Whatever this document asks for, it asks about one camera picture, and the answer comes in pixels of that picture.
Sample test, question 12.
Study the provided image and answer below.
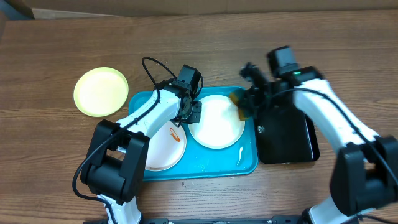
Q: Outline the green yellow sponge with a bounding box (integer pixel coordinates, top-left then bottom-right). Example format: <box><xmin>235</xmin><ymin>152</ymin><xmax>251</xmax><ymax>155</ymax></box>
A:
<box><xmin>229</xmin><ymin>88</ymin><xmax>254</xmax><ymax>121</ymax></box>

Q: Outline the white plate with sauce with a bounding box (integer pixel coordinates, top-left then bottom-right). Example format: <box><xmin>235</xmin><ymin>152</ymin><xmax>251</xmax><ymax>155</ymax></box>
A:
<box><xmin>188</xmin><ymin>95</ymin><xmax>245</xmax><ymax>149</ymax></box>

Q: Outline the pink rimmed white plate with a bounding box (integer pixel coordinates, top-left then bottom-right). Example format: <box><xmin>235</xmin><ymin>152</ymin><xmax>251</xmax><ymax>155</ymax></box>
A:
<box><xmin>145</xmin><ymin>121</ymin><xmax>187</xmax><ymax>172</ymax></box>

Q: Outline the yellow-green rimmed plate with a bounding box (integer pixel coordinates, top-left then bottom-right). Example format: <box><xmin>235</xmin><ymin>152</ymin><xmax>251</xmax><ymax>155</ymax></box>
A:
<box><xmin>73</xmin><ymin>67</ymin><xmax>129</xmax><ymax>117</ymax></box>

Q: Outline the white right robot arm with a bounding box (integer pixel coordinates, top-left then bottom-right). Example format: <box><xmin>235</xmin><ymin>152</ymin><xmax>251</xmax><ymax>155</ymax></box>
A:
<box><xmin>233</xmin><ymin>62</ymin><xmax>397</xmax><ymax>223</ymax></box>

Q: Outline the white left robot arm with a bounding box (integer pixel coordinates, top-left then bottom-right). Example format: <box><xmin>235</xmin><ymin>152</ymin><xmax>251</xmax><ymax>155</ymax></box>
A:
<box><xmin>72</xmin><ymin>78</ymin><xmax>203</xmax><ymax>223</ymax></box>

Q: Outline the blue plastic tray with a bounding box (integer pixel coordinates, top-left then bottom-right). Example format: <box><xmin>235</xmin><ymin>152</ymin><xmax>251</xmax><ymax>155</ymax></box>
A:
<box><xmin>127</xmin><ymin>86</ymin><xmax>259</xmax><ymax>182</ymax></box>

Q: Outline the black water tray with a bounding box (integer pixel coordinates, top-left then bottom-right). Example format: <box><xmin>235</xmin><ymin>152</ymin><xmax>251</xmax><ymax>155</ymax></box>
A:
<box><xmin>254</xmin><ymin>93</ymin><xmax>320</xmax><ymax>164</ymax></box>

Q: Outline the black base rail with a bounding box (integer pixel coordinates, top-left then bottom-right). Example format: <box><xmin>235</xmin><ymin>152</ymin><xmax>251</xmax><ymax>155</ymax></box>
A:
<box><xmin>83</xmin><ymin>215</ymin><xmax>312</xmax><ymax>224</ymax></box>

